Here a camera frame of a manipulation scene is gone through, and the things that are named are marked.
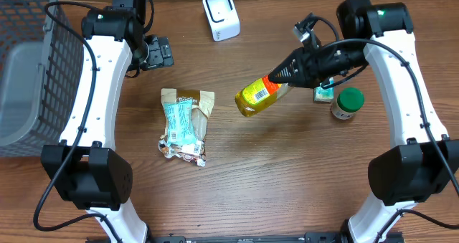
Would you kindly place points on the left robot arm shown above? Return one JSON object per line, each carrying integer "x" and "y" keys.
{"x": 84, "y": 167}

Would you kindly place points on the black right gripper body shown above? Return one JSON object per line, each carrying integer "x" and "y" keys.
{"x": 333, "y": 62}

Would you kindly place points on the green lid white jar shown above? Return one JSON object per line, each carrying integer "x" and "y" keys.
{"x": 348, "y": 102}

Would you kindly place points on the grey plastic mesh basket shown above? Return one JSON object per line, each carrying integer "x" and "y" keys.
{"x": 41, "y": 64}

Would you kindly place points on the clear bottle with silver cap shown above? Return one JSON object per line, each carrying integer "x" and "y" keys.
{"x": 260, "y": 95}

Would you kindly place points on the brown white wrapper packet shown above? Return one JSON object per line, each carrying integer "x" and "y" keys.
{"x": 192, "y": 153}

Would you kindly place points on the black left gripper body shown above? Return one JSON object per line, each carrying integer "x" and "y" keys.
{"x": 158, "y": 51}

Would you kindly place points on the small green tissue packet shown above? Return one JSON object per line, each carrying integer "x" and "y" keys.
{"x": 321, "y": 95}

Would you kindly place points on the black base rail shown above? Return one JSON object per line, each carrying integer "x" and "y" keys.
{"x": 251, "y": 239}

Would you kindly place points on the light green snack packet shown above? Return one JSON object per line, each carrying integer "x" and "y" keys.
{"x": 180, "y": 130}

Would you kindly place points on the brown Pantree pouch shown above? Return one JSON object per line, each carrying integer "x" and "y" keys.
{"x": 202, "y": 105}

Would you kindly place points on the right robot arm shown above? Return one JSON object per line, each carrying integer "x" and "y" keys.
{"x": 423, "y": 158}

